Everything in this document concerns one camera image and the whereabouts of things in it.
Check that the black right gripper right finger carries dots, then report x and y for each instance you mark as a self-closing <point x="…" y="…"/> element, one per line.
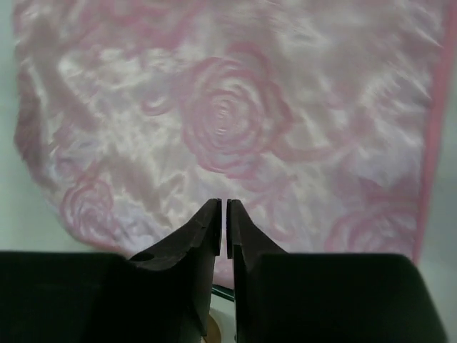
<point x="246" y="244"/>

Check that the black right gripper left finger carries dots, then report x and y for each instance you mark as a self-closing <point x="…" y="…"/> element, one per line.
<point x="176" y="278"/>

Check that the pink rose satin placemat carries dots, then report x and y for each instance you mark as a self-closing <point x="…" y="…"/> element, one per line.
<point x="322" y="117"/>

